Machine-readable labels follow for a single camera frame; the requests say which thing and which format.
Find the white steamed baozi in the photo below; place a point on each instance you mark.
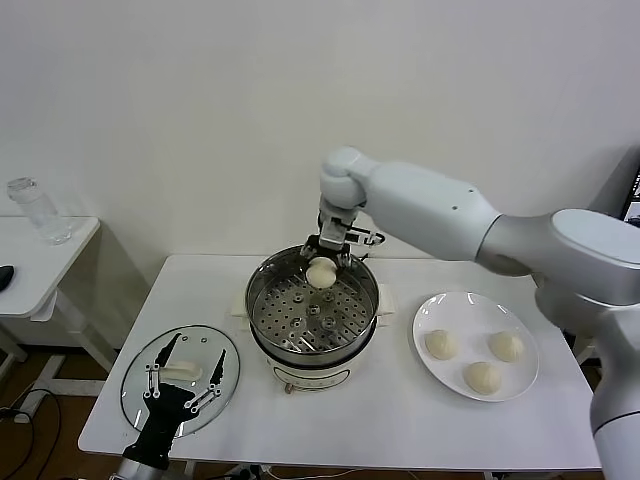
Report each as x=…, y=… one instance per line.
x=506, y=346
x=482, y=380
x=320, y=275
x=441, y=345

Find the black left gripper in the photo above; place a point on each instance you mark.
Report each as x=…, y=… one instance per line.
x=162, y=415

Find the steel perforated steamer basket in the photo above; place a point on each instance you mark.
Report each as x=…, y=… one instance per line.
x=345, y=310

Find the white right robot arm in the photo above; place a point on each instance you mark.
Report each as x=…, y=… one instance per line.
x=430, y=210

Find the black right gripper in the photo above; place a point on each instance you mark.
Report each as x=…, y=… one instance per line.
x=334, y=252

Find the clear glass jar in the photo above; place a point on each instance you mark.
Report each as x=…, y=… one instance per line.
x=42, y=215

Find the cream electric cooker pot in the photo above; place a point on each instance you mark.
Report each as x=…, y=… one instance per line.
x=310, y=370

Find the dark laptop computer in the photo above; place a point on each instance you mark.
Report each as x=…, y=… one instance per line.
x=632, y=200

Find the small white side table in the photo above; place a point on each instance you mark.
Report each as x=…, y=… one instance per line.
x=85, y=335

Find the white round plate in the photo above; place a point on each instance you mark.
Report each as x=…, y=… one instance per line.
x=470, y=320

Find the round glass lid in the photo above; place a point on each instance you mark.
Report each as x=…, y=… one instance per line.
x=132, y=395

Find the black computer mouse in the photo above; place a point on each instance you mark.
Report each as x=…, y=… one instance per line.
x=5, y=277

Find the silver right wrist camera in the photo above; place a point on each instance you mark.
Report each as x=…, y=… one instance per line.
x=334, y=235

